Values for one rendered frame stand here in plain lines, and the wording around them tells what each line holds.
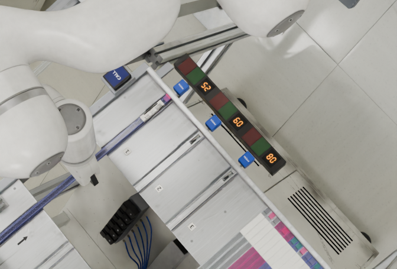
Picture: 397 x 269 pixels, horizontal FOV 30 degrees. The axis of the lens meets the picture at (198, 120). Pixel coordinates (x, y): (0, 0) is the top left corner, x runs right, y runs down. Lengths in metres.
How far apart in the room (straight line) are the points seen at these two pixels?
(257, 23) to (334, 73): 1.23
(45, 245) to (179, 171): 0.33
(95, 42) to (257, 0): 0.23
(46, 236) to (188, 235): 0.31
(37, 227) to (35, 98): 0.76
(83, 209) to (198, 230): 0.60
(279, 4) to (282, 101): 1.35
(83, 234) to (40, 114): 1.27
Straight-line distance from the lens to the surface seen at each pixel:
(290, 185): 2.23
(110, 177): 2.01
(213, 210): 1.61
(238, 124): 1.66
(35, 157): 0.92
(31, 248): 1.66
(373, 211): 2.35
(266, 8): 1.03
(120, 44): 0.97
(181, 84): 1.66
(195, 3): 2.23
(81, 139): 1.35
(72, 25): 0.96
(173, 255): 1.90
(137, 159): 1.64
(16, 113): 0.92
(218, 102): 1.67
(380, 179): 2.30
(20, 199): 1.68
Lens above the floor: 2.00
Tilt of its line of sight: 51 degrees down
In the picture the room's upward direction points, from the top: 115 degrees counter-clockwise
